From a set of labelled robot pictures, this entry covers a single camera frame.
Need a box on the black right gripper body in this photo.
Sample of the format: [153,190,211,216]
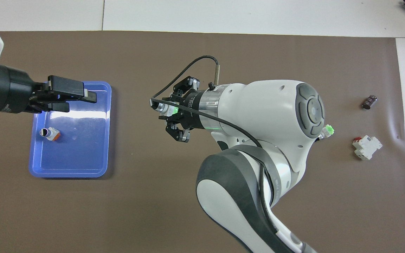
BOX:
[169,89,207,130]

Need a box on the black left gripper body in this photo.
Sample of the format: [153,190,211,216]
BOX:
[0,65,50,115]

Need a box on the small grey white component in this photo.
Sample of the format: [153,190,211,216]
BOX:
[40,127,61,142]

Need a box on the blue plastic tray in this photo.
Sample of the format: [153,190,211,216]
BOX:
[29,81,112,178]

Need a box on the brown table mat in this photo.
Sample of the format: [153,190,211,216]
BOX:
[0,31,405,253]

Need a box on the small dark brown component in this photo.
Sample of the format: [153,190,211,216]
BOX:
[362,95,378,110]

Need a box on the white circuit breaker red lever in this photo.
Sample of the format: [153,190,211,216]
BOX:
[352,135,383,161]

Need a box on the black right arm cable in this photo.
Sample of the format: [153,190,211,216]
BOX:
[151,55,301,253]

